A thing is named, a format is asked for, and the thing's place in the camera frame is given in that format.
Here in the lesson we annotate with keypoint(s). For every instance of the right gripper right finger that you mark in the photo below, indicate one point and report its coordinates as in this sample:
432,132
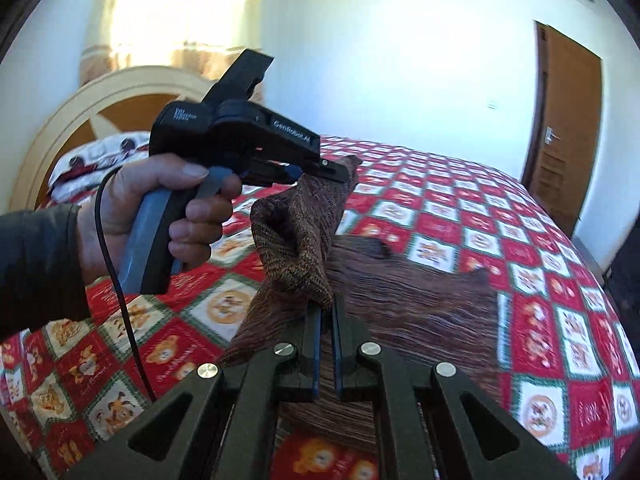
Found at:
432,421

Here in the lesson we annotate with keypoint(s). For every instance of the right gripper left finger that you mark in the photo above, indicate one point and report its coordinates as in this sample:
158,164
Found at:
221,421

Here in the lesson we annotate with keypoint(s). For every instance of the brown striped knit sweater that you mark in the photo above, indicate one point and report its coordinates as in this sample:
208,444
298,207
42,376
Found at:
423,314

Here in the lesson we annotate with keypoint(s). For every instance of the left dark sleeve forearm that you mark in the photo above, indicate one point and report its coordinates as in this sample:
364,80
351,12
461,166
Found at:
41,278

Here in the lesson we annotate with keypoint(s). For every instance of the cream wooden headboard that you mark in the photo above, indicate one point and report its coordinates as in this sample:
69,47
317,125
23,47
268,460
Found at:
127,100

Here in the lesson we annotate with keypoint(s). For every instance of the beige patterned curtain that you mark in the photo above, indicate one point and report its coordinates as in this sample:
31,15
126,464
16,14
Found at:
203,37

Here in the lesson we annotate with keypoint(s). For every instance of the red teddy bear bedspread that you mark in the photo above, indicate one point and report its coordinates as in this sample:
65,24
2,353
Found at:
566,368

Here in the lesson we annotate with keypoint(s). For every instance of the white patterned pillow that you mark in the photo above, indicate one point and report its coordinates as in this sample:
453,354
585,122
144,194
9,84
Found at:
82,169

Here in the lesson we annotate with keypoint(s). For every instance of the brown wooden door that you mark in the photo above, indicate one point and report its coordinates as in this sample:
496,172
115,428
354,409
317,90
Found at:
569,100

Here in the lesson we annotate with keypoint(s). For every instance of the black bag by wall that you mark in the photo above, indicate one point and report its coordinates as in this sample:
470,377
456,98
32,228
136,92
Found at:
621,278

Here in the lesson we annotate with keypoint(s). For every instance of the silver door handle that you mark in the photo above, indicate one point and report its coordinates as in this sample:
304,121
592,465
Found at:
550,136

